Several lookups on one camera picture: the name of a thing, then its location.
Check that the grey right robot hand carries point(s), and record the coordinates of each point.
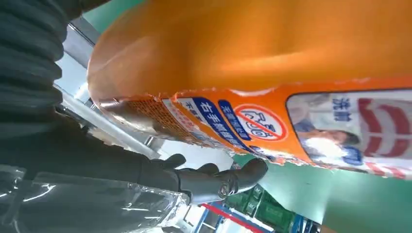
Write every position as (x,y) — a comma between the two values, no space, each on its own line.
(96,180)

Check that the green crate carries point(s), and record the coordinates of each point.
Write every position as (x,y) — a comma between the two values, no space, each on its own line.
(264,212)

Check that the green table mat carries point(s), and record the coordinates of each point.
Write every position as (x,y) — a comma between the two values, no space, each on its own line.
(370,205)

